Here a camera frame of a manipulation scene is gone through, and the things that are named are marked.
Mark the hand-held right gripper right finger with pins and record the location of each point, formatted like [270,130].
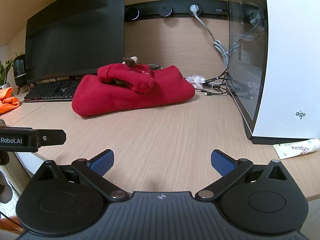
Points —
[222,163]

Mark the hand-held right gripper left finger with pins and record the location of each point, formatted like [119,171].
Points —
[103,162]

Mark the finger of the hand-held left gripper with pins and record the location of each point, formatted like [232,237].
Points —
[53,138]

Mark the red fleece hooded garment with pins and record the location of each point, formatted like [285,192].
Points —
[135,95]

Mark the person's left hand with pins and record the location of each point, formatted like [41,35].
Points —
[5,187]

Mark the orange cloth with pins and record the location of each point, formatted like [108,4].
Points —
[7,100]

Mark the black keyboard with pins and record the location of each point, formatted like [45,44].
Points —
[52,90]

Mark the green potted plant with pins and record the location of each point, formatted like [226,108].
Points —
[4,73]

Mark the black round speaker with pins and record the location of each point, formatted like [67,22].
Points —
[19,67]

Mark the white cream tube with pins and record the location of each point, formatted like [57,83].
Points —
[297,150]

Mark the crumpled clear plastic wrap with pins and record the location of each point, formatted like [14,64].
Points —
[196,80]

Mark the black computer monitor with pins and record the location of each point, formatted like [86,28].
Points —
[75,35]

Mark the white computer case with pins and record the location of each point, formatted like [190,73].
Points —
[290,67]

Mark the black socket panel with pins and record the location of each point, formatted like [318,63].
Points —
[180,8]

